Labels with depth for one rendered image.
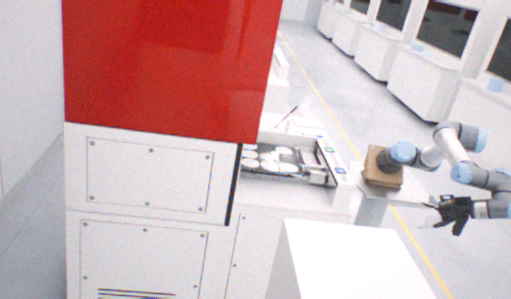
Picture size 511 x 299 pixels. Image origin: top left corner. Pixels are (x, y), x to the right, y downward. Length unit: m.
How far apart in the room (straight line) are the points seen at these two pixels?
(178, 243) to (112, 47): 0.89
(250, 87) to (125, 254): 0.95
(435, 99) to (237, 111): 5.46
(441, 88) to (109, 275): 5.68
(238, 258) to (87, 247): 0.75
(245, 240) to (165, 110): 0.87
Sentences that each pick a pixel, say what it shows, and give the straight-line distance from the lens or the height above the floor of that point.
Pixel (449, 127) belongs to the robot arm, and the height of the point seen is 1.37.
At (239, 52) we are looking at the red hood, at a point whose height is 1.59.
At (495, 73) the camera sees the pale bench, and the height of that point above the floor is 1.06.
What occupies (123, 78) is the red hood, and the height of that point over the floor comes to 1.43.
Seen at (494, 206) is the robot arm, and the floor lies 1.24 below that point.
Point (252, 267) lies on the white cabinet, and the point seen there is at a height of 0.43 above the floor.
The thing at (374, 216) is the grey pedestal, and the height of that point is 0.61.
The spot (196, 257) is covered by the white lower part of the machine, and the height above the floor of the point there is 0.63.
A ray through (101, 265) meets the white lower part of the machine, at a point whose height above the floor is 0.54.
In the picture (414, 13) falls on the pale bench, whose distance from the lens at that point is 8.73.
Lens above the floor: 1.91
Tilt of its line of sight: 25 degrees down
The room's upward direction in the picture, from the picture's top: 10 degrees clockwise
